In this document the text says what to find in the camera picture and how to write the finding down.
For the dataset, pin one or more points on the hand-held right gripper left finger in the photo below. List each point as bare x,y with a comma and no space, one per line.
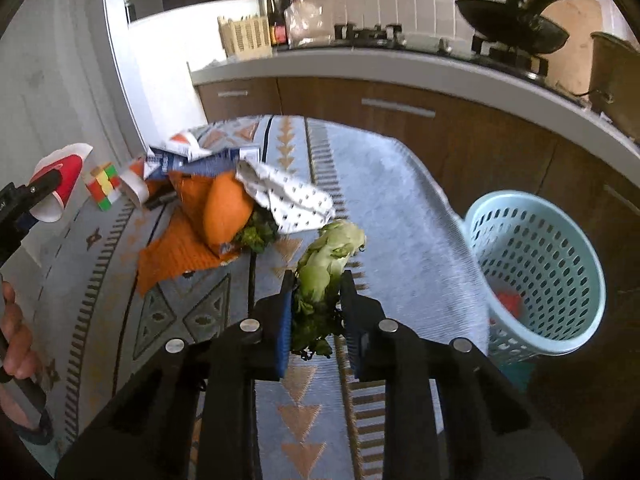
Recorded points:
285,325

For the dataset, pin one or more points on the dark green leafy vegetable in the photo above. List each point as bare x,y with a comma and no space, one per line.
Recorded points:
257,235

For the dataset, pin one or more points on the red white paper cup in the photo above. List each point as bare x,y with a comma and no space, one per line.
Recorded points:
62,180

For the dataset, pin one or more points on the orange cloth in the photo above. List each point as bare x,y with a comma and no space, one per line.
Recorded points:
170,255

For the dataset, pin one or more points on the clear plastic bag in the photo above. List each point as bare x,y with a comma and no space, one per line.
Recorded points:
307,22

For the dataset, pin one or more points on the light blue plastic basket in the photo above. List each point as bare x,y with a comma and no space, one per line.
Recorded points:
560,320

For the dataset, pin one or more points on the dark sauce bottle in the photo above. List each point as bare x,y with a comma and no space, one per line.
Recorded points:
277,22

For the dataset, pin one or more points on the white dotted paper wrapper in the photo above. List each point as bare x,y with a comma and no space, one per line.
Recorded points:
295,205

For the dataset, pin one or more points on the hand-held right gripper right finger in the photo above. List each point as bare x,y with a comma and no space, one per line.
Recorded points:
351,330

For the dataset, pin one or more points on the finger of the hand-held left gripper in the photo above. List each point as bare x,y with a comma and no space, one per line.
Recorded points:
30,195

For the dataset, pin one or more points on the colourful puzzle cube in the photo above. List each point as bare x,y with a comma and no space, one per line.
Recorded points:
104,187

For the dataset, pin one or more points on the steel cooking pot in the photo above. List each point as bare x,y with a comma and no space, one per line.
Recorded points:
615,75

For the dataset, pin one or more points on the pale green lettuce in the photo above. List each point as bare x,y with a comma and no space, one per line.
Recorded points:
325,260

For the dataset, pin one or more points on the black wok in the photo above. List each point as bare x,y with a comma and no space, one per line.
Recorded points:
510,25

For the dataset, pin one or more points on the crumpled white snack wrapper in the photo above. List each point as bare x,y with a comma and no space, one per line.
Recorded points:
187,144

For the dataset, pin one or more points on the red wrapper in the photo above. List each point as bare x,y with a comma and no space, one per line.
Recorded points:
510,304

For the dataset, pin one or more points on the blue white carton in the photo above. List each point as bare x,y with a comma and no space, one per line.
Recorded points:
210,162

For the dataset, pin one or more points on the black gas stove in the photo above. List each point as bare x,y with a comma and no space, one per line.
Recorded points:
370,35

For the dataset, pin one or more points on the wicker basket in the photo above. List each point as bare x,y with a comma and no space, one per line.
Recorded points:
245,37

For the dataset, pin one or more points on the wooden kitchen cabinet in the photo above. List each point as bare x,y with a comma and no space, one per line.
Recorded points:
475,130

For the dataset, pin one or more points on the white kitchen countertop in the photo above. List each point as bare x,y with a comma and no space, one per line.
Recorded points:
350,60

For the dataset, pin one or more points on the wooden cutting board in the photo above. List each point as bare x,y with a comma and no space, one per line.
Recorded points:
575,40

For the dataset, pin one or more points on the person's left hand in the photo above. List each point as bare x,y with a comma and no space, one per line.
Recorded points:
17,335

